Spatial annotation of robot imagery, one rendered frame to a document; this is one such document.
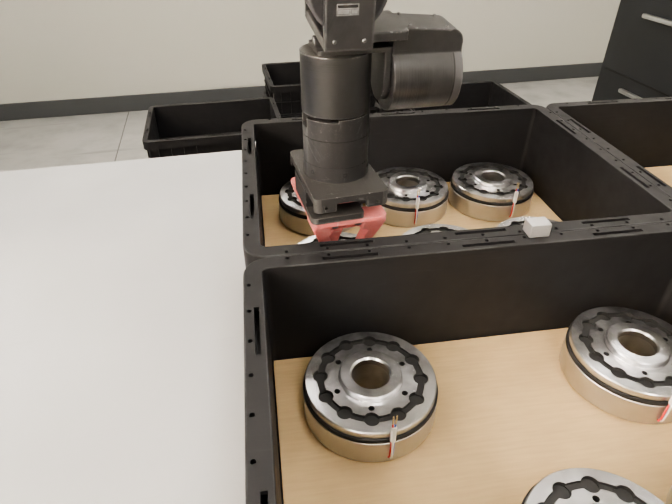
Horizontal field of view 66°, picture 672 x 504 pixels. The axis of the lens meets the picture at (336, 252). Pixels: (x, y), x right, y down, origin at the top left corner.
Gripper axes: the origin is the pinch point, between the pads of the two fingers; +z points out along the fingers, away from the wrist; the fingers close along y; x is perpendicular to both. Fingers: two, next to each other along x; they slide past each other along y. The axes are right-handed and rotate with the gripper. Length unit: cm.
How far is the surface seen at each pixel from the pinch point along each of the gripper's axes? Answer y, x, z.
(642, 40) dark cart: 110, -139, 13
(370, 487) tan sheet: -22.3, 3.8, 4.1
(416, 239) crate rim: -8.2, -4.6, -5.9
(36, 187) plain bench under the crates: 59, 43, 17
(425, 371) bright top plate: -16.2, -2.6, 0.9
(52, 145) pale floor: 259, 89, 86
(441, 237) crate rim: -8.5, -6.8, -5.9
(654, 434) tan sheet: -24.1, -18.3, 4.1
